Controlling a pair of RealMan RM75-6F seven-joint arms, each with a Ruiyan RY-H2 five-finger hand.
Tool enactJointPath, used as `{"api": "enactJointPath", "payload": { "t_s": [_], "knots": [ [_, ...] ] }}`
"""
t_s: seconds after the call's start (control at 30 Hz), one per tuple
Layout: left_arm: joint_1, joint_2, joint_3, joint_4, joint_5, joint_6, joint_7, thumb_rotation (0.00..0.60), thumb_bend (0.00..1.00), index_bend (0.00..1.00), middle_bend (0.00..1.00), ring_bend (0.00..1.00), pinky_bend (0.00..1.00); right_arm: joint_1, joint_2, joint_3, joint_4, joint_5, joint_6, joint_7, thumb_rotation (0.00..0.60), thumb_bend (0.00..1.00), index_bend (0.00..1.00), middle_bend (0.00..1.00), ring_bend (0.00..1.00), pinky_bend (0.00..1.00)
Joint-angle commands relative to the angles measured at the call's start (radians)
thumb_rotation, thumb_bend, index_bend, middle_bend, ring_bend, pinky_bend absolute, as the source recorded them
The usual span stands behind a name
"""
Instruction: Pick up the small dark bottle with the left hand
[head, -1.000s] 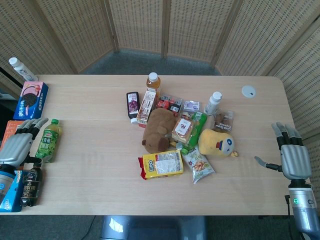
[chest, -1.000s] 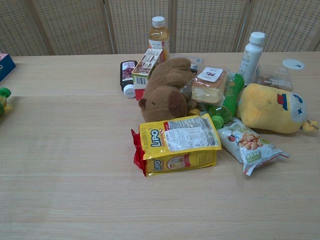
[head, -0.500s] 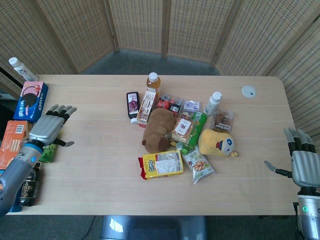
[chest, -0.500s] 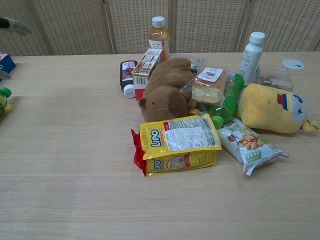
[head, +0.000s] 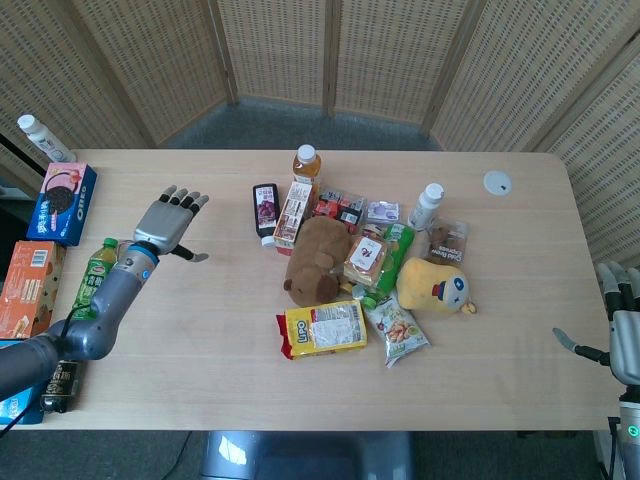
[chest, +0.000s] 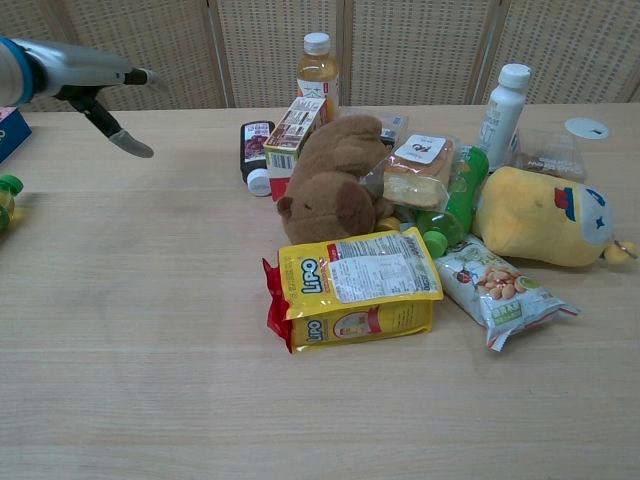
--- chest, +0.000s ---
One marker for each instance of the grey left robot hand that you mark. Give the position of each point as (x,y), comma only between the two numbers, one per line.
(75,67)

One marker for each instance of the dark juice bottle white cap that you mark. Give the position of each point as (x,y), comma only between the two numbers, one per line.
(255,150)

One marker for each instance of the blue box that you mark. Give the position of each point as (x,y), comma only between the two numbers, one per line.
(10,132)

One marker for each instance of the yellow-green bottle green cap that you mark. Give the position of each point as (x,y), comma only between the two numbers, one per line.
(9,200)

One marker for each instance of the red green drink carton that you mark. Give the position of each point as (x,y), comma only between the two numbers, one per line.
(292,142)

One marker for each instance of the orange tea bottle white cap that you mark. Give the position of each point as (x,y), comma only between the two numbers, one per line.
(318,75)

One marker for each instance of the woven rattan folding screen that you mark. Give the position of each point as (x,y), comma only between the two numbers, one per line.
(320,50)

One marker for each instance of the brown plush bear toy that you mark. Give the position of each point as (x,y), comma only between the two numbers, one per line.
(335,185)

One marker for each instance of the clear plastic snack package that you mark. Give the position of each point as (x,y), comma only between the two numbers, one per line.
(392,125)

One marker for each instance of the yellow Lipo biscuit bag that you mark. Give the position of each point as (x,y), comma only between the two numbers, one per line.
(350,285)

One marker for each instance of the wrapped cake slice package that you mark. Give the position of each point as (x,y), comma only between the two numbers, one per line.
(420,172)

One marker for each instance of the green plastic bottle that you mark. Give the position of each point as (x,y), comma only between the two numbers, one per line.
(457,197)

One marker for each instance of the white milk bottle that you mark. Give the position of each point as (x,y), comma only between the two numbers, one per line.
(505,112)

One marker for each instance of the white peanut snack bag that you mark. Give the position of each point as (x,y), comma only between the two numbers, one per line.
(495,287)

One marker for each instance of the clear plastic cup white lid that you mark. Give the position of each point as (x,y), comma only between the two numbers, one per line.
(557,152)

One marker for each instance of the yellow plush toy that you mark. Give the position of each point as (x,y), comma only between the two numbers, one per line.
(542,215)

